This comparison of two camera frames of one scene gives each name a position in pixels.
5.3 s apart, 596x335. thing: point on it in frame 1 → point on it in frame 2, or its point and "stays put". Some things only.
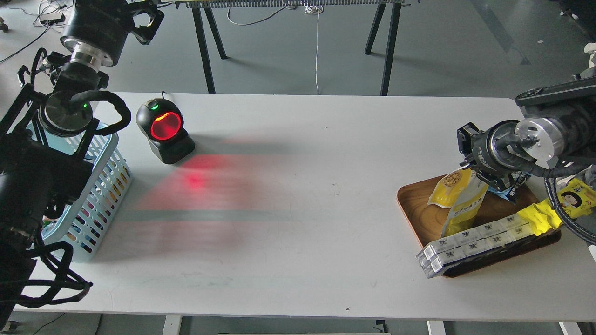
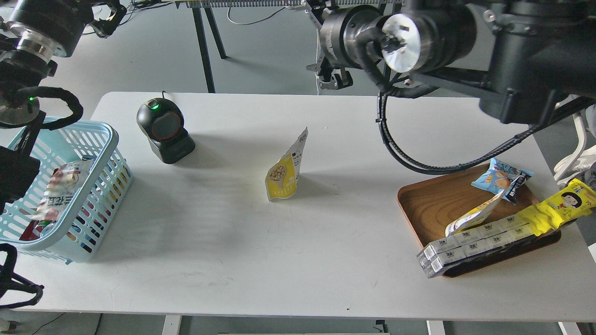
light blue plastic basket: (83, 223) stays put
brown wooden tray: (426, 221) stays put
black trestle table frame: (395, 5) stays put
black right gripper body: (497, 148) → (349, 36)
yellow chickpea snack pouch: (462, 191) → (281, 179)
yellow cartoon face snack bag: (576, 198) stays put
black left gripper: (98, 28) → (46, 28)
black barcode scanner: (162, 122) stays put
